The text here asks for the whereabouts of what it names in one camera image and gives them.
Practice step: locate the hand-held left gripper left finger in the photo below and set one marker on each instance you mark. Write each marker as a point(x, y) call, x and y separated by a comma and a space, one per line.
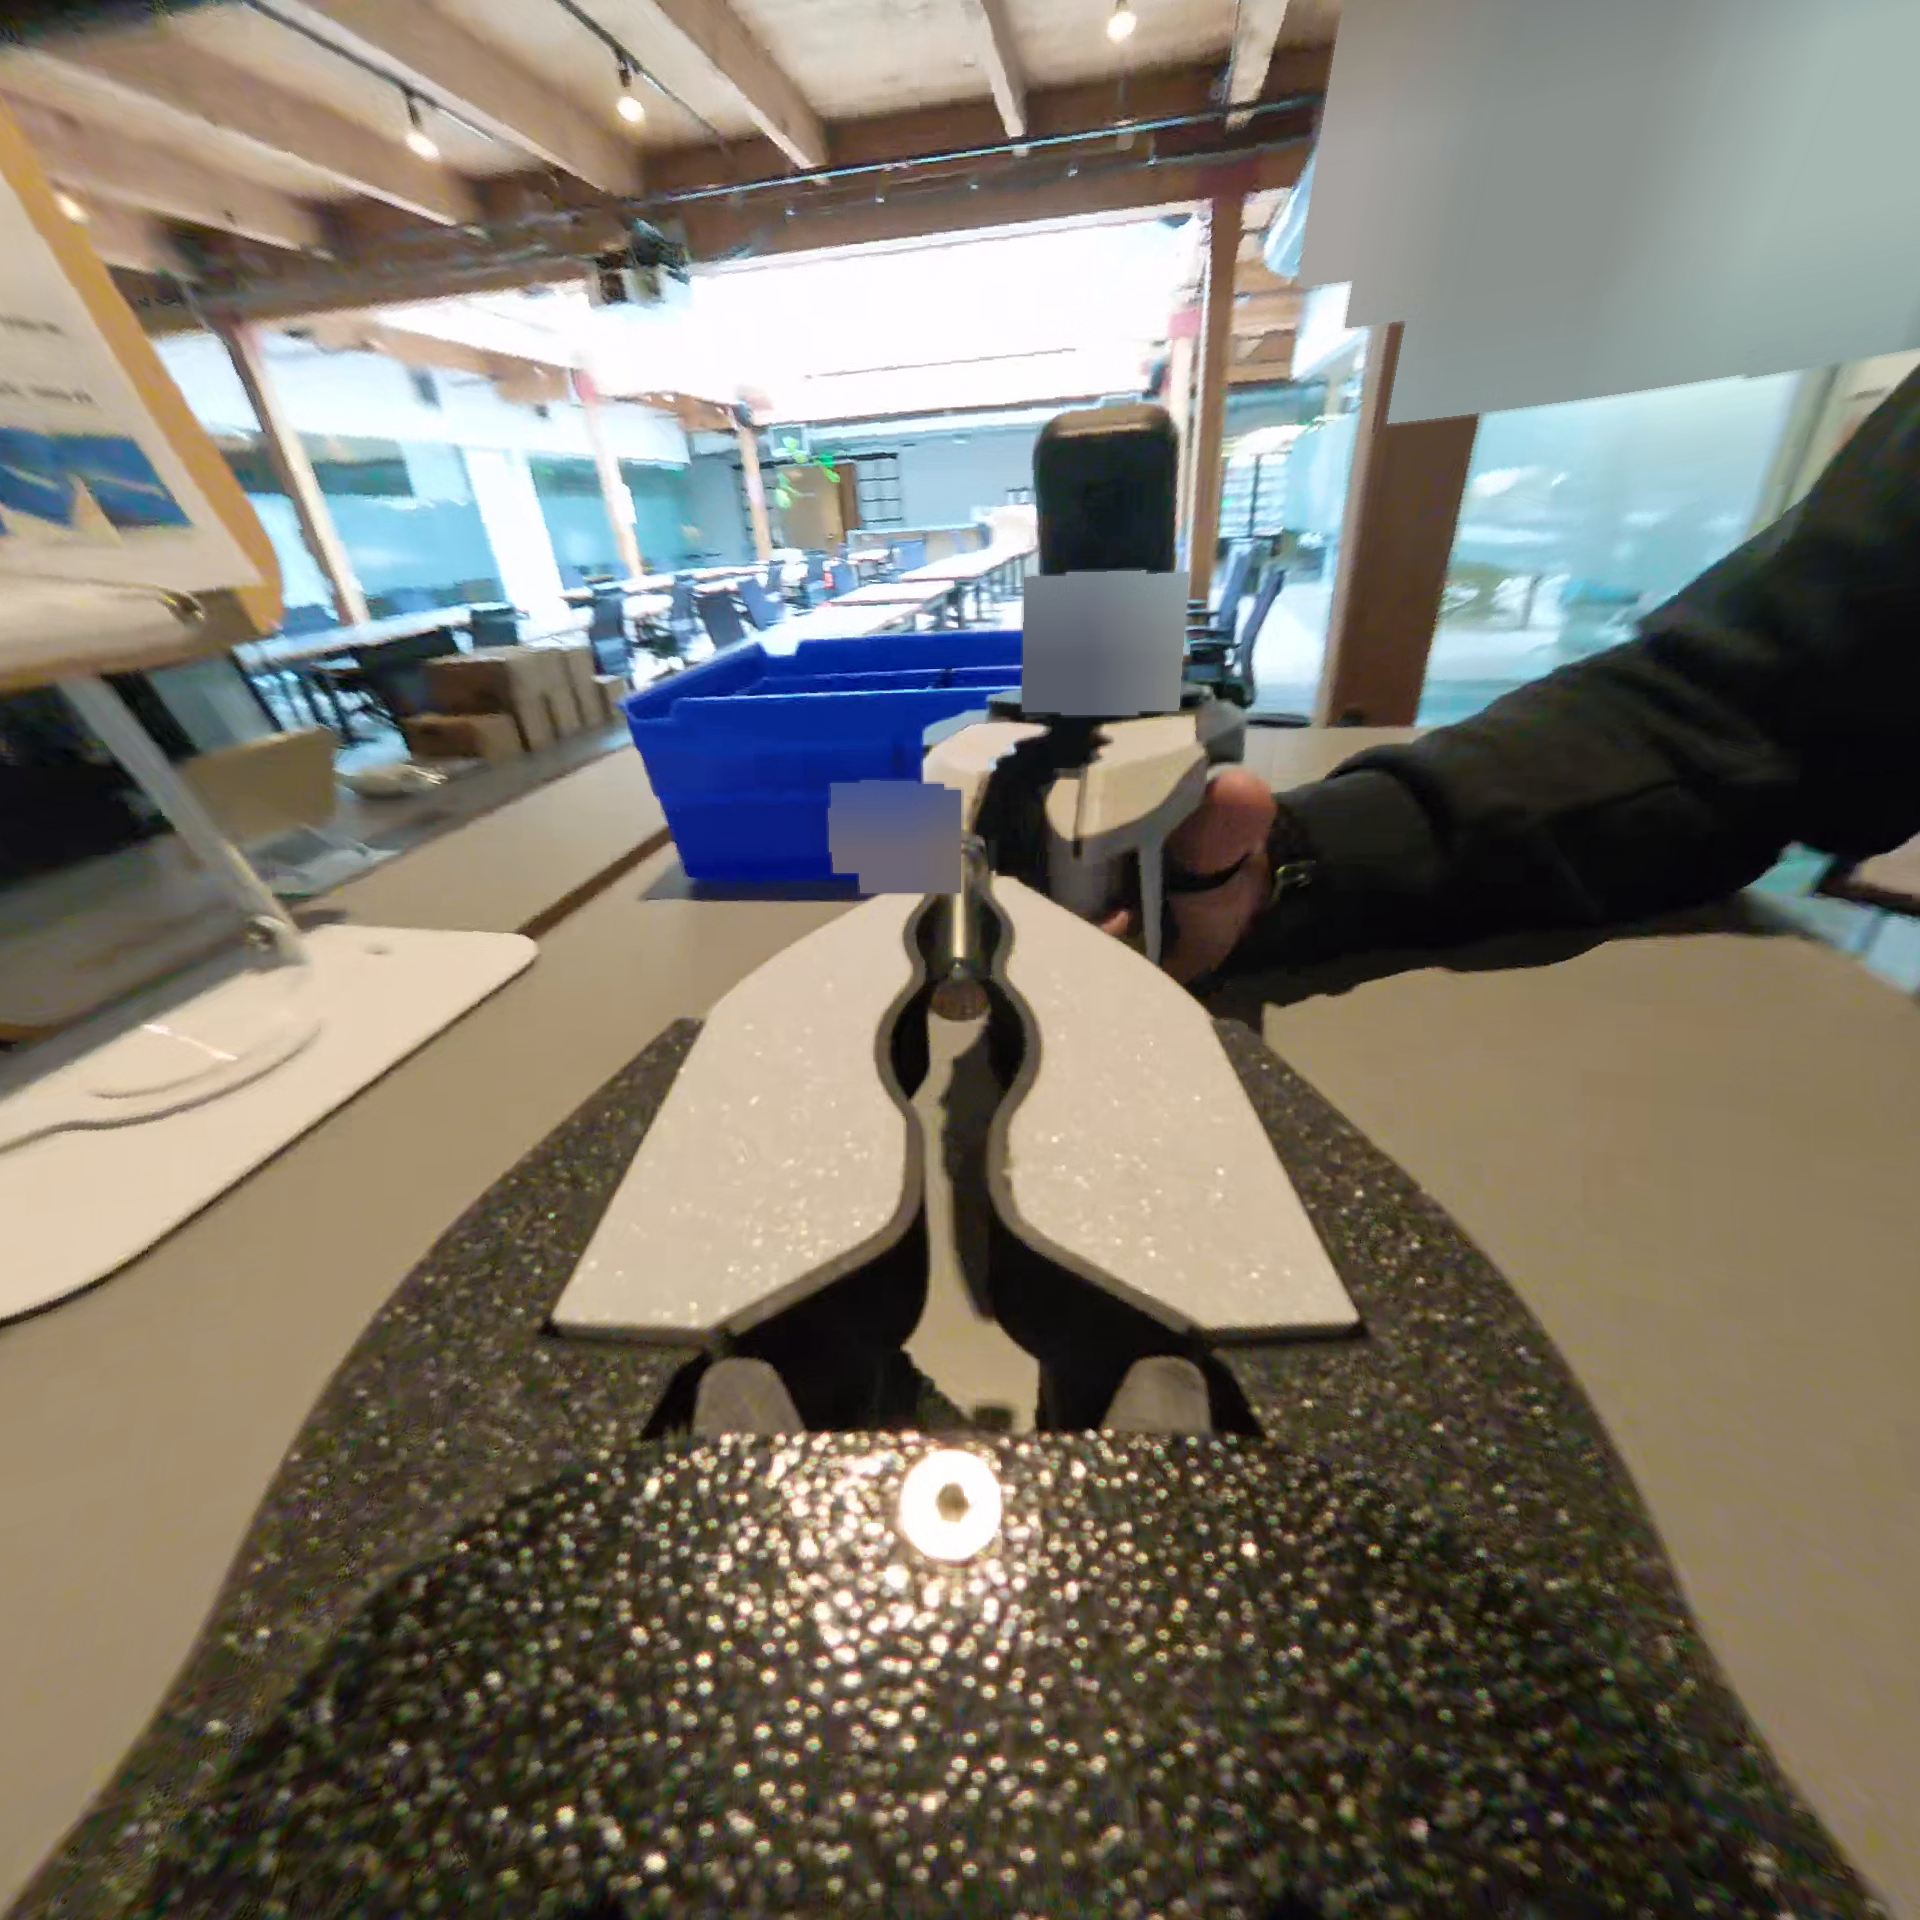
point(751, 1155)

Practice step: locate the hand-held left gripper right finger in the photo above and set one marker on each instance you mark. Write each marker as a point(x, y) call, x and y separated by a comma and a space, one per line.
point(1155, 1155)

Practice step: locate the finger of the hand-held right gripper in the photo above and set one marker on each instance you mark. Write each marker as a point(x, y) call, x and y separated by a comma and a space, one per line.
point(1125, 788)
point(983, 744)

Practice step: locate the silver bolt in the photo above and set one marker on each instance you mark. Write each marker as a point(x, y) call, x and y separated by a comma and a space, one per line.
point(962, 938)

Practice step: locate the blue plastic bin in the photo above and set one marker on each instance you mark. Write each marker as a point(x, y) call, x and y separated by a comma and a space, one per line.
point(751, 766)

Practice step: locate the person's right forearm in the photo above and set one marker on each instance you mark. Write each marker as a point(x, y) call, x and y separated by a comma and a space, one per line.
point(1575, 780)

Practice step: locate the person's right hand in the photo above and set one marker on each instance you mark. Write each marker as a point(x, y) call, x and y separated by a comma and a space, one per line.
point(1223, 855)

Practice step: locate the wooden pillar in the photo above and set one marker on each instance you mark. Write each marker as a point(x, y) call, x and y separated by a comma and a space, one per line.
point(1215, 406)
point(1395, 571)

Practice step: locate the wrist watch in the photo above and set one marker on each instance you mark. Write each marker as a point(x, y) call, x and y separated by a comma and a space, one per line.
point(1293, 875)

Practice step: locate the rows of office chairs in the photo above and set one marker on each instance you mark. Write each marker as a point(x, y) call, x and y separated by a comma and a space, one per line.
point(722, 607)

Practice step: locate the green hanging plant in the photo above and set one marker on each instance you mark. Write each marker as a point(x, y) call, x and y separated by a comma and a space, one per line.
point(803, 466)

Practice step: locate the white rounded board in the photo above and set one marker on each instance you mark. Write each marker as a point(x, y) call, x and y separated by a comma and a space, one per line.
point(376, 1020)

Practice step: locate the white ceiling unit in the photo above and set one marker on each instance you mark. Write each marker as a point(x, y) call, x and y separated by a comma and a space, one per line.
point(638, 271)

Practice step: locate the printed instruction sheet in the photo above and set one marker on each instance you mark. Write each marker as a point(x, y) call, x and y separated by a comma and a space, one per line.
point(92, 452)

